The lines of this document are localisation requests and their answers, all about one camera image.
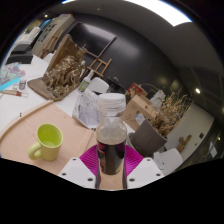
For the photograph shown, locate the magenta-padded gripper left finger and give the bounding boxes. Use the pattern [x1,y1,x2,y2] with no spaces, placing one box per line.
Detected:
[57,143,102,190]

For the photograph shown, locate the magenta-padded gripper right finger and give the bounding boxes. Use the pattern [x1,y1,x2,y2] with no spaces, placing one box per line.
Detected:
[122,143,165,190]

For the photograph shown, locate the clear bottle with dark drink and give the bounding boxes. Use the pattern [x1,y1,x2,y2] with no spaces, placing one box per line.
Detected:
[94,92,128,176]

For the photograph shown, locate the dried plant in grey pot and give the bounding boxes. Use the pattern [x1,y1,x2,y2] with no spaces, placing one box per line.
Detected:
[128,84,194,158]

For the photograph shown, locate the white plastic chair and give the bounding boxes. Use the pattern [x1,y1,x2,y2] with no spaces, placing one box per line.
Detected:
[153,147,184,176]
[86,77,110,95]

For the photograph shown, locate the lime green mug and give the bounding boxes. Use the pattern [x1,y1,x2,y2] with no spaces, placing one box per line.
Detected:
[27,123,64,163]

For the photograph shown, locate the brown cardboard box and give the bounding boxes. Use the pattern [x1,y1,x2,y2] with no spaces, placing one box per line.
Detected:
[121,94,158,132]

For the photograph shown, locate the printed newspaper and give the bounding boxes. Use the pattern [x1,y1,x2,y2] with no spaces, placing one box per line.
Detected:
[71,88,101,129]

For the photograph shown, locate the beige canvas mat wooden strips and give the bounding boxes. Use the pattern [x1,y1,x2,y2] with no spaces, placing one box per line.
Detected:
[0,99,124,190]

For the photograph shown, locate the red box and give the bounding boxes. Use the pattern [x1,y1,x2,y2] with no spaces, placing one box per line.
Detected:
[127,82,148,98]

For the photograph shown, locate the green-labelled white spray bottle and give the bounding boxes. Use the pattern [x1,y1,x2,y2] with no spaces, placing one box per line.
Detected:
[77,69,95,93]

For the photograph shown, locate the golden sculpture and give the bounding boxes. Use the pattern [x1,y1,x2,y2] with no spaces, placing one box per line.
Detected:
[42,46,88,98]

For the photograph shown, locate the wooden paintbrush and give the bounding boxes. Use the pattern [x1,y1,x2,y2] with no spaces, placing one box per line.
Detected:
[0,89,29,99]

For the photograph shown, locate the small glass jar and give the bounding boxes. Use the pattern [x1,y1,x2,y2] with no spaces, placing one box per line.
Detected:
[18,76,28,91]

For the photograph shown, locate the wooden easel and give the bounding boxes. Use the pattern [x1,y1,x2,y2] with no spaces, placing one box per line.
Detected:
[81,43,113,81]

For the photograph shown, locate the colourful book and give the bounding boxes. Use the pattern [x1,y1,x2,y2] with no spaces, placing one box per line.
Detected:
[0,63,26,91]

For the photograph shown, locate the black box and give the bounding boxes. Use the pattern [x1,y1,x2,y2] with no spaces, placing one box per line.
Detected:
[4,43,34,66]

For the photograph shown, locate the white cabinet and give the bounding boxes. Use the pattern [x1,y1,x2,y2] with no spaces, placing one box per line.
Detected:
[31,13,76,59]

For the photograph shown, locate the white ceiling light strip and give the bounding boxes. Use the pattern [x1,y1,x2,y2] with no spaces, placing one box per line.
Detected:
[61,0,194,28]

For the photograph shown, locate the wooden wall figure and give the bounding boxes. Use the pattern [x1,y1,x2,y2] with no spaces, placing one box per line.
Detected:
[175,134,193,154]

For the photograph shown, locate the black wall screen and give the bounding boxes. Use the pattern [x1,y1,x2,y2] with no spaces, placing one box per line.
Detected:
[68,22,118,58]

